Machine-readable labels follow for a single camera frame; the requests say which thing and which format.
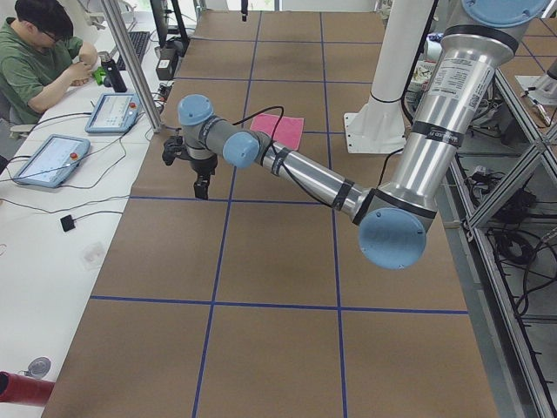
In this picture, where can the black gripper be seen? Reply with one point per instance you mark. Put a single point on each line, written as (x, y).
(204, 166)

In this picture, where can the pink square towel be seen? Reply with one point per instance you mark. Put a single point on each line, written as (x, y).
(288, 132)

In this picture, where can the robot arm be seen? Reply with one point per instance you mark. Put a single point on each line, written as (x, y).
(392, 218)

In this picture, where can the far teach pendant tablet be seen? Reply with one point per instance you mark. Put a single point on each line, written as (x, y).
(114, 113)

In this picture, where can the teach pendant tablet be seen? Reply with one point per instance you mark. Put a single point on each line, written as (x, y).
(53, 162)
(114, 113)

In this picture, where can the black box with label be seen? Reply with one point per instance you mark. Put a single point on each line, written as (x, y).
(167, 63)

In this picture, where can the brown paper table cover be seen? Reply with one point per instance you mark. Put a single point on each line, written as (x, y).
(257, 302)

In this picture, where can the black water bottle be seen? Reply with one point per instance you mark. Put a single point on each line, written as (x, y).
(112, 72)

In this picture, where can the small black square device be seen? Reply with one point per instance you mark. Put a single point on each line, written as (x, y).
(67, 223)

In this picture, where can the near teach pendant tablet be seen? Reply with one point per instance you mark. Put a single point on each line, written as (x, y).
(53, 162)

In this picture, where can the green object on desk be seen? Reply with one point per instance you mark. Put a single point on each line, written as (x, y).
(99, 75)

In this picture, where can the black keyboard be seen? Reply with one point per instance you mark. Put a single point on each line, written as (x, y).
(139, 41)

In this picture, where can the black monitor stand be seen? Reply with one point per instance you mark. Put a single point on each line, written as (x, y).
(170, 26)

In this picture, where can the person in green shirt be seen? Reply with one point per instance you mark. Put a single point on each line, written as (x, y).
(41, 59)

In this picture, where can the red cylinder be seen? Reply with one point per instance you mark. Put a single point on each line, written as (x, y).
(23, 390)

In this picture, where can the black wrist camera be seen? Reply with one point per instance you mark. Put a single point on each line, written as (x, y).
(174, 147)

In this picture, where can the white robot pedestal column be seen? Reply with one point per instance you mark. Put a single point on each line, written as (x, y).
(406, 24)

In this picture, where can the aluminium frame post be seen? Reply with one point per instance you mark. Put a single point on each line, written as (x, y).
(119, 32)

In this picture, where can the aluminium side frame rail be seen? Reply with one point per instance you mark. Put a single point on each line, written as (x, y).
(501, 192)

